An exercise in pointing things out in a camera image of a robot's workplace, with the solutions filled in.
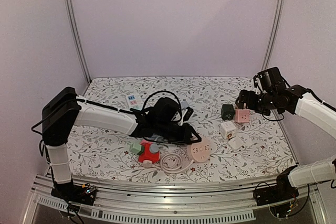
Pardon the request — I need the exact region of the light blue coiled cable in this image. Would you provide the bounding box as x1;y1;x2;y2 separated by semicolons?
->
146;133;166;143

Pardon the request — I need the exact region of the dark green cube adapter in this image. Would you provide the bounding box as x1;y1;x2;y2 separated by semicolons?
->
221;104;235;121

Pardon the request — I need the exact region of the aluminium front rail frame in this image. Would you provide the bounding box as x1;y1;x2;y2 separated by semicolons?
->
22;174;328;224

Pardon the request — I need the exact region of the aluminium corner post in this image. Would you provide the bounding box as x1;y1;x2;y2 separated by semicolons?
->
64;0;92;84
260;0;285;71

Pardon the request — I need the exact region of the aluminium left corner post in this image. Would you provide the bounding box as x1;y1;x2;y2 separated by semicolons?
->
64;0;92;84

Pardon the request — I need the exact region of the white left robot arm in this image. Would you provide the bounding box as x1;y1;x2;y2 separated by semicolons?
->
30;87;202;200

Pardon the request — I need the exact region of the white multicolour power strip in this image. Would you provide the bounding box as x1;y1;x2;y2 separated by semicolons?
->
125;93;143;111

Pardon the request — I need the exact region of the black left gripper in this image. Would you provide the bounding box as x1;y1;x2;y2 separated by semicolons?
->
155;121;202;146

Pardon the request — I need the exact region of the white plug adapter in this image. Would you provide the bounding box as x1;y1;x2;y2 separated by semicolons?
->
228;136;244;150

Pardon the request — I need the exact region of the red cube socket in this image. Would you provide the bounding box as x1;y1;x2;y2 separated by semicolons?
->
138;140;160;168

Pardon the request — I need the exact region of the white cube adapter red print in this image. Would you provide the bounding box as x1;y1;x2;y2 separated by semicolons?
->
219;121;237;140

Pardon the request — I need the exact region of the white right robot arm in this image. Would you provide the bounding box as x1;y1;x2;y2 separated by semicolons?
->
235;67;335;201

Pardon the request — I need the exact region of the light blue power strip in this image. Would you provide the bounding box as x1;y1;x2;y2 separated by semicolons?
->
181;100;189;109

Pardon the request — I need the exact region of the grey round plug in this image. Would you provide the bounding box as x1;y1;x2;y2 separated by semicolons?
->
149;144;160;154

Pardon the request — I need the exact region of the round pink socket base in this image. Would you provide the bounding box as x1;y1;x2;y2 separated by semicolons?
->
187;140;211;163

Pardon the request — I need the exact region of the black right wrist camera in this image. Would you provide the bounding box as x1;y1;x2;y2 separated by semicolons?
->
253;74;265;94

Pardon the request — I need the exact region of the floral patterned table mat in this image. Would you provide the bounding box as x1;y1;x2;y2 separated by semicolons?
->
67;77;296;184

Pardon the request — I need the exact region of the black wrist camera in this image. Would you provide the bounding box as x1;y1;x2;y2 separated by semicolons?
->
253;74;265;94
180;107;194;125

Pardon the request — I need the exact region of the pink cube socket adapter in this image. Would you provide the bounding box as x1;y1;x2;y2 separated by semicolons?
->
234;106;250;123

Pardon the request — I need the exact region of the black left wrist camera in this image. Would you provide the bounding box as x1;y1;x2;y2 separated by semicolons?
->
180;107;194;125

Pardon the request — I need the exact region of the aluminium right corner post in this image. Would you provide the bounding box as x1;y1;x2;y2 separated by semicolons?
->
260;0;285;71

